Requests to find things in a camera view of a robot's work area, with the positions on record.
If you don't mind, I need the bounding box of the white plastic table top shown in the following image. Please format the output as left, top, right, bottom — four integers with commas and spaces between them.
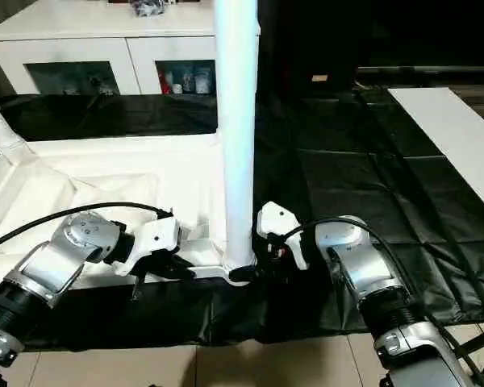
0, 132, 261, 289

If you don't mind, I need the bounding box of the white plastic table leg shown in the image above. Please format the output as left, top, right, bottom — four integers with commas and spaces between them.
0, 90, 30, 166
215, 0, 262, 279

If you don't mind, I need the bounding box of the black mat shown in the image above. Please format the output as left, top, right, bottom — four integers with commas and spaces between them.
0, 90, 484, 352

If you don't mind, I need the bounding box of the white side table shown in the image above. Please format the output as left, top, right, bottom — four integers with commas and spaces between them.
386, 86, 484, 223

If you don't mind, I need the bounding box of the black tripod leg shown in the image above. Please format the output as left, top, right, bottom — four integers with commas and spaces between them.
453, 322, 484, 360

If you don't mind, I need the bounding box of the white cabinet with glass doors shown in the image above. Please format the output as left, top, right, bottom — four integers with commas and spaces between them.
0, 0, 263, 97

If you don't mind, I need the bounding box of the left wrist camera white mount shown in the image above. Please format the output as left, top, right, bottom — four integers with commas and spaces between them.
112, 213, 182, 277

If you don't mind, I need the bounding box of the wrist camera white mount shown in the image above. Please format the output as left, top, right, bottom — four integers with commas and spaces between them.
256, 200, 311, 272
112, 213, 182, 277

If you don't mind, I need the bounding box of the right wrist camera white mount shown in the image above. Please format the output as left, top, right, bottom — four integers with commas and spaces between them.
256, 200, 311, 272

